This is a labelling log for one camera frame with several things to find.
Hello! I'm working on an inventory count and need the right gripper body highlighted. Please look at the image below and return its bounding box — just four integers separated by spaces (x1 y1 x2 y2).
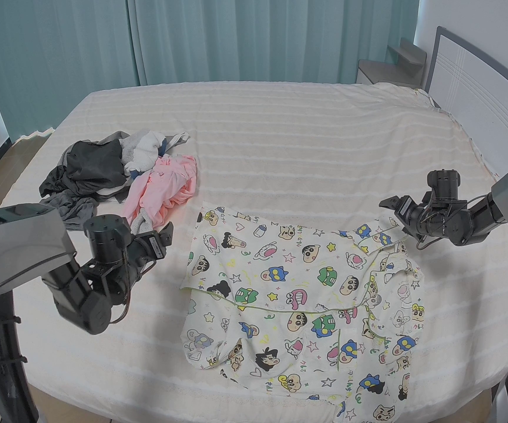
394 197 436 238

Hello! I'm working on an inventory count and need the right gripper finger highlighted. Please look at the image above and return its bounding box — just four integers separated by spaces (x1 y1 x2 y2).
379 196 412 211

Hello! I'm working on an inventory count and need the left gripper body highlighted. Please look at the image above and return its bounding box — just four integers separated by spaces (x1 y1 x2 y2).
127 230 169 269

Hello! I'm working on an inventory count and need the white printed pyjama top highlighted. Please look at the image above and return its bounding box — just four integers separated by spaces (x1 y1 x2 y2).
178 207 425 423

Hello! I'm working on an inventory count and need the pile of clothes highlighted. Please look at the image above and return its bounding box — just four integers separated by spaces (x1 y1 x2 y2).
38 130 199 239

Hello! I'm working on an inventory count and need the bed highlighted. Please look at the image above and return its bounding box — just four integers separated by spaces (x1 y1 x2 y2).
0 26 508 423

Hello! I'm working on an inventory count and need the grey bedside table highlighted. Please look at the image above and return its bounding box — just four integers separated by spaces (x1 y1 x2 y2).
356 38 428 89

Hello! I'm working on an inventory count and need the blue-green curtain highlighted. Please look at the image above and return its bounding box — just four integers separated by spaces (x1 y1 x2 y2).
0 0 140 142
126 0 422 87

